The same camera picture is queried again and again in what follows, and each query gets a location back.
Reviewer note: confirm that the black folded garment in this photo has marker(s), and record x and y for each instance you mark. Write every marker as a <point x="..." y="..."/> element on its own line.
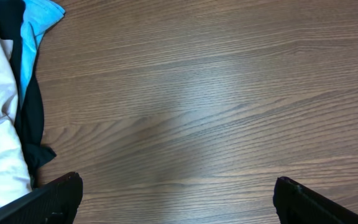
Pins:
<point x="29" y="123"/>

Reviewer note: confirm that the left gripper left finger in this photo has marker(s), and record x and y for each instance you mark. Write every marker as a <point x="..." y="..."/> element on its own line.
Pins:
<point x="55" y="202"/>

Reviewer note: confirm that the light blue folded shirt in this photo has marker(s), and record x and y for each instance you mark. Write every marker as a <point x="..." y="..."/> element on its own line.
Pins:
<point x="38" y="17"/>

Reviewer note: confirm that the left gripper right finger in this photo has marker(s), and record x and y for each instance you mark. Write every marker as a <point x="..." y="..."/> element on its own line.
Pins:
<point x="297" y="204"/>

